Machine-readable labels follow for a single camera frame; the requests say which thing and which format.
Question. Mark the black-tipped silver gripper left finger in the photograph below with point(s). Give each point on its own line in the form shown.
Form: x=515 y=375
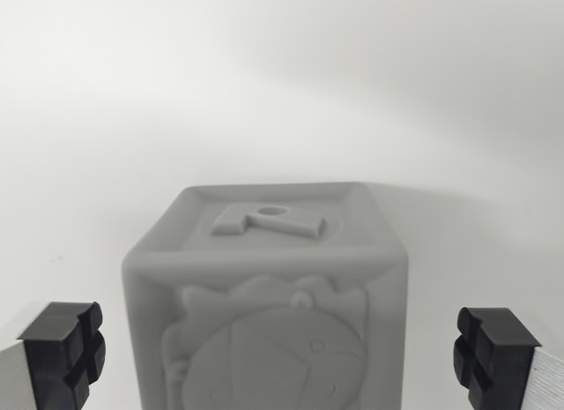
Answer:
x=48 y=361

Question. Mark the black-tipped silver gripper right finger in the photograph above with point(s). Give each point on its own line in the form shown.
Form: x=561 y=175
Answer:
x=502 y=361

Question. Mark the grey embossed cube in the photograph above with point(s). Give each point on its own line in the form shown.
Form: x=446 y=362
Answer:
x=264 y=322

